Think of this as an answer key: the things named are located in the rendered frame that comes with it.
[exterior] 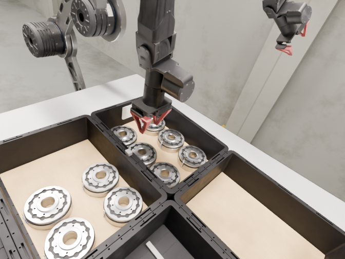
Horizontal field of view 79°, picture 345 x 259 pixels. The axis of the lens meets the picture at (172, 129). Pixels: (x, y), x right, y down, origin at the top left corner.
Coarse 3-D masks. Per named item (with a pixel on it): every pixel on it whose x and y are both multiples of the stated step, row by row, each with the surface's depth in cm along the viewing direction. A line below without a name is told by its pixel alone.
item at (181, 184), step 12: (108, 108) 74; (96, 120) 68; (192, 120) 79; (108, 132) 65; (204, 132) 75; (120, 144) 62; (132, 156) 60; (144, 168) 57; (204, 168) 62; (156, 180) 55; (168, 192) 53
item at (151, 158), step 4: (132, 144) 73; (136, 144) 73; (140, 144) 74; (144, 144) 74; (148, 144) 74; (132, 148) 72; (136, 148) 72; (148, 148) 73; (152, 148) 73; (152, 152) 72; (156, 152) 72; (148, 156) 70; (152, 156) 71; (156, 156) 71; (144, 160) 68; (148, 160) 69; (152, 160) 69
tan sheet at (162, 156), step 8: (136, 128) 84; (168, 128) 88; (144, 136) 82; (152, 136) 83; (152, 144) 79; (184, 144) 83; (160, 152) 77; (160, 160) 74; (168, 160) 75; (176, 160) 75; (184, 176) 71
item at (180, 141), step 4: (160, 132) 81; (164, 132) 81; (168, 132) 82; (172, 132) 82; (176, 132) 83; (160, 136) 79; (164, 136) 79; (180, 136) 82; (160, 140) 77; (164, 140) 78; (180, 140) 80; (164, 144) 76; (168, 144) 76; (172, 144) 77; (176, 144) 78; (180, 144) 78
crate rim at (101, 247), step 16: (48, 128) 61; (0, 144) 54; (112, 144) 62; (128, 160) 58; (144, 176) 55; (0, 192) 44; (160, 192) 53; (0, 208) 42; (16, 224) 41; (128, 224) 45; (16, 240) 39; (112, 240) 42; (32, 256) 37; (96, 256) 39
